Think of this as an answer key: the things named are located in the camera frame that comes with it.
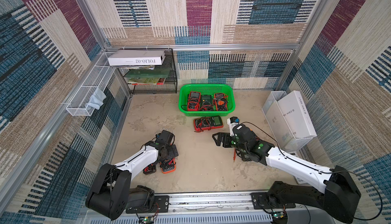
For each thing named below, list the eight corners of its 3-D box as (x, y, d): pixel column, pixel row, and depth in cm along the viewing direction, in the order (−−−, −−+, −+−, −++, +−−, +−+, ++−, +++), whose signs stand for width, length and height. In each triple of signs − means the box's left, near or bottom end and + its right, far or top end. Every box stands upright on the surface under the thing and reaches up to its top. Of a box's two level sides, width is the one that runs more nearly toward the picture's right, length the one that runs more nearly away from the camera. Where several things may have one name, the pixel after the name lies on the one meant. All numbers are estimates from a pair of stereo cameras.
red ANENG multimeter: (194, 132, 99) (194, 130, 97) (192, 121, 104) (192, 118, 102) (223, 127, 101) (224, 125, 98) (219, 117, 106) (220, 114, 104)
